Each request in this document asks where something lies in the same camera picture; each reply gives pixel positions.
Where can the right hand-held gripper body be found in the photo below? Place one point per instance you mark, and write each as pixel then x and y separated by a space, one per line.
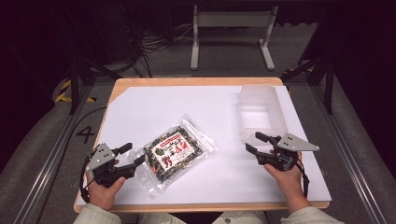
pixel 292 143

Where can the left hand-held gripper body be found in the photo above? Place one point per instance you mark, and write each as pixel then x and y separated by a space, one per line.
pixel 100 157

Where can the clear plastic container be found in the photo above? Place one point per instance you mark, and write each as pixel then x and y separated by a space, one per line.
pixel 261 113

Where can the clear plastic snack bag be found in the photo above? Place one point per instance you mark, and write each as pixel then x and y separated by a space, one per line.
pixel 174 154

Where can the person's left hand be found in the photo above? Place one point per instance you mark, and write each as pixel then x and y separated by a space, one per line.
pixel 104 194

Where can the person's right hand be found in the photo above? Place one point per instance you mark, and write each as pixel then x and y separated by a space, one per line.
pixel 288 183

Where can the black metal stand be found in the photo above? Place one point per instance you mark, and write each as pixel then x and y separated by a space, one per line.
pixel 74 84
pixel 327 84

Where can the person's torso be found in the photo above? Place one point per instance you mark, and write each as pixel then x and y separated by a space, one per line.
pixel 239 218

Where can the yellow black hazard tape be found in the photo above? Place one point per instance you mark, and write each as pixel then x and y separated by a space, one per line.
pixel 63 93

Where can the white board with wooden edge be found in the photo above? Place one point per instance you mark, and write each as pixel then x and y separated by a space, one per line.
pixel 186 105

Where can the white metal stand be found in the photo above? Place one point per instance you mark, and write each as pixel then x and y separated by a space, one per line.
pixel 233 19

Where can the aluminium rail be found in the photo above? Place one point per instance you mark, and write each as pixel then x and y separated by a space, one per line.
pixel 345 149
pixel 49 161

